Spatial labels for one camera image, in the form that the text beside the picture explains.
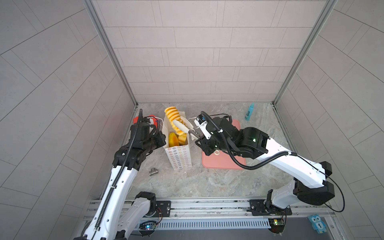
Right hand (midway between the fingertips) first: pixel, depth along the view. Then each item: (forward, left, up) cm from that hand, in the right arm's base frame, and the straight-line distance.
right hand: (197, 142), depth 61 cm
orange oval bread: (+12, +13, -17) cm, 24 cm away
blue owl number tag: (-28, -51, -29) cm, 65 cm away
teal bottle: (+34, -37, -24) cm, 55 cm away
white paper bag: (+1, +8, -14) cm, 16 cm away
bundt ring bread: (+13, +8, -17) cm, 23 cm away
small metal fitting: (0, +25, -27) cm, 37 cm away
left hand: (+9, +13, -6) cm, 17 cm away
